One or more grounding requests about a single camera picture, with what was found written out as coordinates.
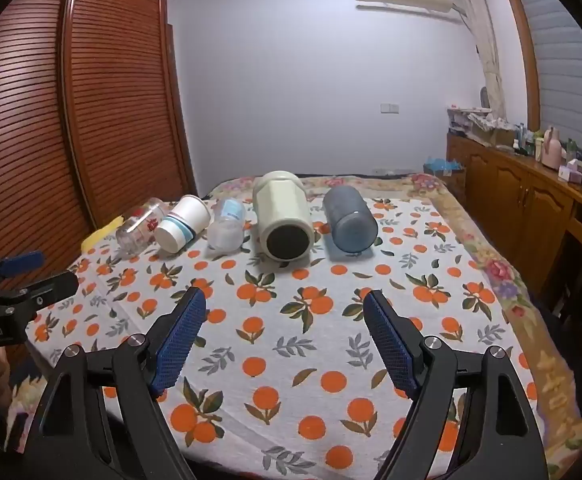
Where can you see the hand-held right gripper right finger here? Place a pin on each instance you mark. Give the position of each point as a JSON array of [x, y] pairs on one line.
[[390, 345]]

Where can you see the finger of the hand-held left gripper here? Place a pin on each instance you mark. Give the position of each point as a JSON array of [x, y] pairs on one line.
[[21, 262], [53, 285]]

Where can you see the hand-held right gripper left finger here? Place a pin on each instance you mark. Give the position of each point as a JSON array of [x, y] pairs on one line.
[[181, 340]]

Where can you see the clear glass cup red print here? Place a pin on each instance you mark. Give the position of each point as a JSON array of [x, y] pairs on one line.
[[141, 227]]

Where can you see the white paper cup blue stripes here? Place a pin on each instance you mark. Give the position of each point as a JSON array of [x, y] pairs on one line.
[[183, 222]]

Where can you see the grey-blue cup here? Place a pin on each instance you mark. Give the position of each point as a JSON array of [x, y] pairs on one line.
[[348, 215]]

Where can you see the large cream faceted cup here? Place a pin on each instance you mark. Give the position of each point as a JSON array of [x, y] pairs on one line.
[[281, 210]]

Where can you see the yellow cloth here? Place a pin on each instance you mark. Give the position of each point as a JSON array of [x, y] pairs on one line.
[[102, 234]]

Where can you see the orange fruit printed blanket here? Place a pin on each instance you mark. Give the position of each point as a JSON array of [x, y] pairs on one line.
[[281, 350]]

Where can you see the small clear blue bottle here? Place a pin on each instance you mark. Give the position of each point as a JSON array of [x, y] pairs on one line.
[[227, 225]]

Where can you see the floral bedspread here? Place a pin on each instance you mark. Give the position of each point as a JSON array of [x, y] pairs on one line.
[[496, 260]]

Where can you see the brown slatted wooden wardrobe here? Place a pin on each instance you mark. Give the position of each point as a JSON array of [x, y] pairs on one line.
[[71, 110]]

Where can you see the box of blue items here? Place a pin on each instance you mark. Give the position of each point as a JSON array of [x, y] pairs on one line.
[[443, 172]]

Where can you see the dark chair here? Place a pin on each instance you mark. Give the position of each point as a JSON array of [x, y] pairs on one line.
[[576, 285]]

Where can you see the wooden sideboard cabinet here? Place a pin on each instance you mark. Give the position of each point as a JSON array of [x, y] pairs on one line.
[[516, 195]]

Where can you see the cardboard box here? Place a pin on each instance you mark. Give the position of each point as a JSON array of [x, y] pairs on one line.
[[496, 135]]

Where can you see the group of small green bottles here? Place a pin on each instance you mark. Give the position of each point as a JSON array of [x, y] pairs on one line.
[[528, 142]]

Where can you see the small lilac box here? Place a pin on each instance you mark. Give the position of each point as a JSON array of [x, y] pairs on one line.
[[571, 172]]

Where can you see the pink bottle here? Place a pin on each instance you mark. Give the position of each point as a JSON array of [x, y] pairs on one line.
[[551, 150]]

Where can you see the cream curtain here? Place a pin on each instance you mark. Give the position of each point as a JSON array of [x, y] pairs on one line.
[[486, 50]]

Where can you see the grey window blind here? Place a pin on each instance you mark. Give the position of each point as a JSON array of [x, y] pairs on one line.
[[566, 60]]

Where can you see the white wall switch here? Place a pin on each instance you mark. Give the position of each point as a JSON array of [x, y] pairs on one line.
[[390, 107]]

